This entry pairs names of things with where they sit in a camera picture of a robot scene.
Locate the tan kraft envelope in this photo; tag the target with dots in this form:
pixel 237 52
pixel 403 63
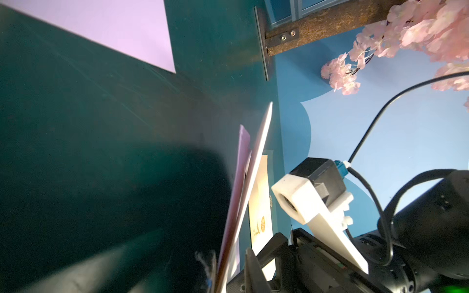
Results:
pixel 260 217

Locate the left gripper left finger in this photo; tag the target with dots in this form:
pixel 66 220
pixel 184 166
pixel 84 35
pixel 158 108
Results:
pixel 209 264

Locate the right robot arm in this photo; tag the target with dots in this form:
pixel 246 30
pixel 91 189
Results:
pixel 431 250

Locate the lilac envelope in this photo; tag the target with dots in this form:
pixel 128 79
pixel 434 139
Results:
pixel 136 28
pixel 230 232

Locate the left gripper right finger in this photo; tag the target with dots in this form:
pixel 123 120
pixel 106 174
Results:
pixel 254 278

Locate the pink blossom artificial tree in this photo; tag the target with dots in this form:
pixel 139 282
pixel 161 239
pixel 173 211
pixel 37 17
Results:
pixel 439 29

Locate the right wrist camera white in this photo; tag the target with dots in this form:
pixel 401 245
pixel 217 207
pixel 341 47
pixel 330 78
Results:
pixel 314 194

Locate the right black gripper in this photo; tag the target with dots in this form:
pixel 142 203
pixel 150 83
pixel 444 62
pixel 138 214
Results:
pixel 307 266

